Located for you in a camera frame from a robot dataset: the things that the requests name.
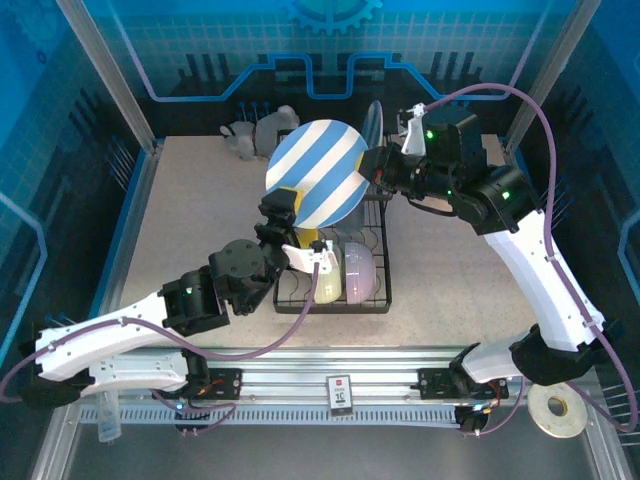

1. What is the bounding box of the black white number card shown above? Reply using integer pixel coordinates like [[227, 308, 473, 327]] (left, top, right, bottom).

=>
[[325, 374, 354, 418]]

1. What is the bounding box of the white tape roll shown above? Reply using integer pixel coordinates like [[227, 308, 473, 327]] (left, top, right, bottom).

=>
[[527, 382, 587, 440]]

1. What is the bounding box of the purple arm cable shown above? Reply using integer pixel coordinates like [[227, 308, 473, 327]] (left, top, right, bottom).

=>
[[0, 263, 321, 404], [423, 82, 640, 434]]

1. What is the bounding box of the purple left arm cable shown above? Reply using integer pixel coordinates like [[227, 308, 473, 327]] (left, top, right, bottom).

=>
[[0, 263, 321, 404]]

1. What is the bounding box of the aluminium frame post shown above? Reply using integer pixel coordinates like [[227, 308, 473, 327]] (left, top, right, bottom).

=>
[[53, 0, 165, 154], [501, 0, 605, 154]]

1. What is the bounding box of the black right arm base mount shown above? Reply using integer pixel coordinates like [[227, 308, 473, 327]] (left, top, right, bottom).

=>
[[417, 367, 511, 401]]

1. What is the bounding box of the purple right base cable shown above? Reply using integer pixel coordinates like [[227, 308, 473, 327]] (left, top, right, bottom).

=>
[[462, 389, 526, 439]]

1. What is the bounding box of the white slotted cable duct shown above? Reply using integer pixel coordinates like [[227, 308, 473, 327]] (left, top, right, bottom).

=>
[[78, 405, 464, 427]]

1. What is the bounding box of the grey plush toy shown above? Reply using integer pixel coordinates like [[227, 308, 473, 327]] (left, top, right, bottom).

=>
[[219, 104, 301, 161]]

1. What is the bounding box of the pale green ceramic bowl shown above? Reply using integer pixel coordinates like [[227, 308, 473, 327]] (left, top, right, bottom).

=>
[[307, 239, 345, 305]]

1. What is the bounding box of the lavender ceramic bowl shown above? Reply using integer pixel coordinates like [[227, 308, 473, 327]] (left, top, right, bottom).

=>
[[342, 240, 376, 305]]

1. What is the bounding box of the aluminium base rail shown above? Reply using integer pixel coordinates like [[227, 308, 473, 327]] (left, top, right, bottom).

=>
[[62, 344, 604, 426]]

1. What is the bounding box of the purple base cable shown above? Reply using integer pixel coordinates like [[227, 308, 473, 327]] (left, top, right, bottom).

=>
[[149, 387, 239, 436], [462, 389, 526, 439]]

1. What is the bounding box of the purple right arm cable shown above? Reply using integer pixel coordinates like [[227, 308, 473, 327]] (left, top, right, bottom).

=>
[[423, 82, 640, 434]]

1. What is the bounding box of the clear plastic bottle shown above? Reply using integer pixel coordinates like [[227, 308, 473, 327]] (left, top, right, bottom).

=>
[[95, 391, 122, 445]]

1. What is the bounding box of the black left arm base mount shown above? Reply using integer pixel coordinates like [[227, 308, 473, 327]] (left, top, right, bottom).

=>
[[187, 367, 245, 401]]

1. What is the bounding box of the black wire dish rack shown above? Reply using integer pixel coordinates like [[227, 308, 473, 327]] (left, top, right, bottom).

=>
[[272, 127, 394, 315]]

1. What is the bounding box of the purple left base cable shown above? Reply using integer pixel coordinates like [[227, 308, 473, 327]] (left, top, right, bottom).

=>
[[149, 387, 239, 436]]

